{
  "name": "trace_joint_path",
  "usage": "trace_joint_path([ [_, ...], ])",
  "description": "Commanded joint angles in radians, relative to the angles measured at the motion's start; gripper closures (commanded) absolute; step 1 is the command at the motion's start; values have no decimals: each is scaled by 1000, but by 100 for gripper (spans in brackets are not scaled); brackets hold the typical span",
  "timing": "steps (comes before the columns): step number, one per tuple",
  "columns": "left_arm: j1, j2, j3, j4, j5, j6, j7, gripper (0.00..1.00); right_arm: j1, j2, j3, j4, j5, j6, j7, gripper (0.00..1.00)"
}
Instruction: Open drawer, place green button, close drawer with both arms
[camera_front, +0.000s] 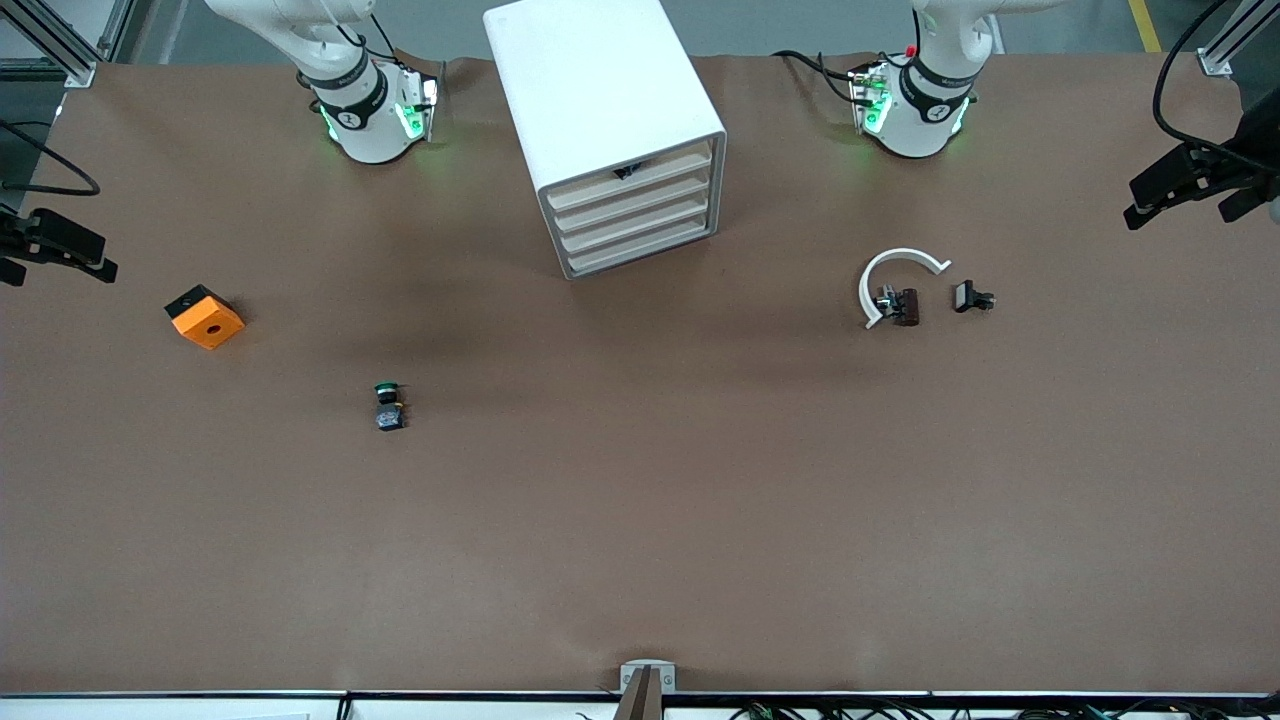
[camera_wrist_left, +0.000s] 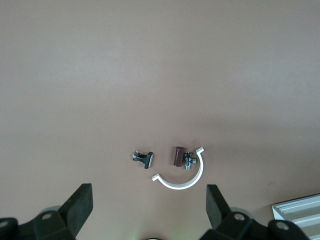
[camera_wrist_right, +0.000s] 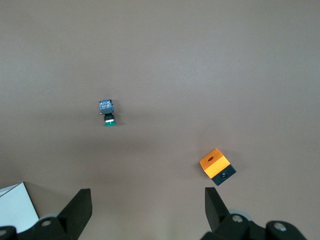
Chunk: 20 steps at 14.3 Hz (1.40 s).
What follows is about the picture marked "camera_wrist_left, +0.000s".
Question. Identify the brown cylinder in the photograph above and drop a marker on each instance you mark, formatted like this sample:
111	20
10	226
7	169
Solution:
178	157

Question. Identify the brown table cover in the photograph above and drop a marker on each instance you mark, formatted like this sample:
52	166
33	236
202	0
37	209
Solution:
150	75

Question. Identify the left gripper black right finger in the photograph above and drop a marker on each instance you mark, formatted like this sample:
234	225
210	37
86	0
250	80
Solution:
220	215

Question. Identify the white drawer cabinet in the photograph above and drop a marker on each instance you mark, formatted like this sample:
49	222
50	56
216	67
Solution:
300	212

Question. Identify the small metal valve fitting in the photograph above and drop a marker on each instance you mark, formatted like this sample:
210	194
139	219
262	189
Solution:
188	161

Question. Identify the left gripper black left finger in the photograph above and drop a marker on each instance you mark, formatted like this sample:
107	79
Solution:
72	212

